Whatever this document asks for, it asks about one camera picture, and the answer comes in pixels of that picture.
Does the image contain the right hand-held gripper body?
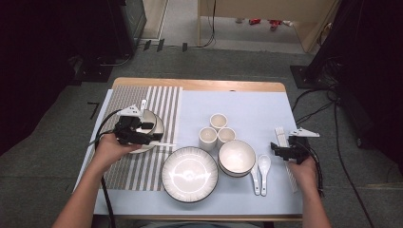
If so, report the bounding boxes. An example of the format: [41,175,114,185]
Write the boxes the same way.
[285,127,320,165]

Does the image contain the white bowl with dark rim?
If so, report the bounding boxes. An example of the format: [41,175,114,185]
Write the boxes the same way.
[219,164,256,179]
[138,108,159,136]
[217,140,257,175]

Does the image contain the hanging black cable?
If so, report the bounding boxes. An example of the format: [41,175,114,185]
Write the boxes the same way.
[202,0,218,48]

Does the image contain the brown white striped placemat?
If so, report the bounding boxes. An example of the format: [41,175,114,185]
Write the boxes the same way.
[78,85,183,192]

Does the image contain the row of white chopsticks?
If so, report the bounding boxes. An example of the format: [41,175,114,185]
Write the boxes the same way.
[274,126,299,194]

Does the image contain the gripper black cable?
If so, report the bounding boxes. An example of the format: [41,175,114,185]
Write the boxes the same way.
[94,108,124,228]
[303,142,325,197]

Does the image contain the black stand base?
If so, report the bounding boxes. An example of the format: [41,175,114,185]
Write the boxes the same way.
[289,64,332,90]
[70,55,115,86]

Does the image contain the person's clothing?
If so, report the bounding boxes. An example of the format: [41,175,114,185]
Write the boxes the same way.
[139,220,262,228]

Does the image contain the white ceramic cup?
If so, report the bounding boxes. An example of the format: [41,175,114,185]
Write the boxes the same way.
[198,126,219,152]
[209,112,229,131]
[217,126,237,148]

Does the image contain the black curtain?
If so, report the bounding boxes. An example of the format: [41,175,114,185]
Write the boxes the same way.
[0,0,127,156]
[308,0,403,175]

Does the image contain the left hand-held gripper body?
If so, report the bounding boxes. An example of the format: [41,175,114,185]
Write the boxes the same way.
[113,104,153,146]

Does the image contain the white plate with dark rim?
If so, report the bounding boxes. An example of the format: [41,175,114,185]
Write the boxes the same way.
[127,114,165,155]
[161,145,220,204]

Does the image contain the black equipment case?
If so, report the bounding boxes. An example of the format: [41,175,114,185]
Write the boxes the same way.
[108,0,148,58]

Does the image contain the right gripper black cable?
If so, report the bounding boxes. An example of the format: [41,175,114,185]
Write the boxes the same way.
[303,142,325,197]

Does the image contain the black floor cable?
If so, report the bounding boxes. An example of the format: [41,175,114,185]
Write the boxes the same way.
[295,100,336,125]
[291,88,336,112]
[333,100,378,228]
[98,53,133,68]

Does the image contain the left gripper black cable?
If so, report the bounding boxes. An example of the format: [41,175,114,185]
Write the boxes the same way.
[94,108,124,228]

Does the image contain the person's left hand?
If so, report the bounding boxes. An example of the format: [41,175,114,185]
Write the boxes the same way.
[91,132,144,177]

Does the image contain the pale blue table sheet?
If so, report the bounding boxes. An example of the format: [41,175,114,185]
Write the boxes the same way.
[73,89,307,217]

